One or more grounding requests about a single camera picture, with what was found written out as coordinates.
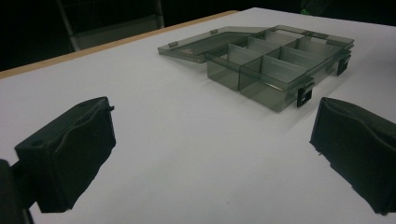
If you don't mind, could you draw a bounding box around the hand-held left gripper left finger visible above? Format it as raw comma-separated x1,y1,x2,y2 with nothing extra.
14,96,117,214

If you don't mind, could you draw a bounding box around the clear grey compartment box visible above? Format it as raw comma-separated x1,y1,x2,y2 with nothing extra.
157,24,356,113

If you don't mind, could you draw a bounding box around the white table board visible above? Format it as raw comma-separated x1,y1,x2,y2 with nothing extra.
0,7,396,224

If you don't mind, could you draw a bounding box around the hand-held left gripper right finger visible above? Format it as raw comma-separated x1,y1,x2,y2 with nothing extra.
309,96,396,217

